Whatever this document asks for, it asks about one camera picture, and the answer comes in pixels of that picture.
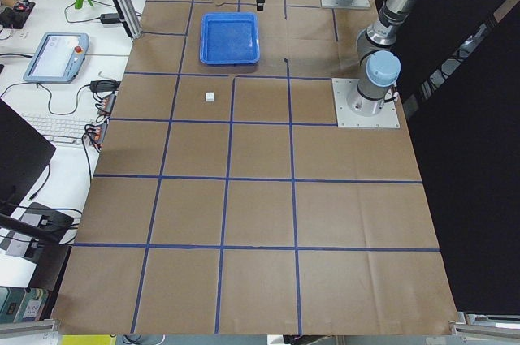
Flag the white block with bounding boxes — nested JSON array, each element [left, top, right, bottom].
[[205, 92, 215, 102]]

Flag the blue plastic tray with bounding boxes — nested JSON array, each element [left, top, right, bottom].
[[199, 12, 260, 66]]

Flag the black power adapter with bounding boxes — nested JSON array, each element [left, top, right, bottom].
[[99, 13, 121, 24]]

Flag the near blue teach pendant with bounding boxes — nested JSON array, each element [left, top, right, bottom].
[[23, 32, 90, 84]]

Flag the brown paper table cover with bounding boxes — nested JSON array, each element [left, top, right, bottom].
[[53, 0, 457, 335]]

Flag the white keyboard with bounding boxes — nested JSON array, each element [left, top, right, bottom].
[[21, 113, 94, 146]]

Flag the black monitor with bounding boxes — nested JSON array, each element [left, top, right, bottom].
[[0, 101, 55, 216]]

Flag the black monitor stand base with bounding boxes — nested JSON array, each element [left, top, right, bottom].
[[1, 202, 74, 243]]

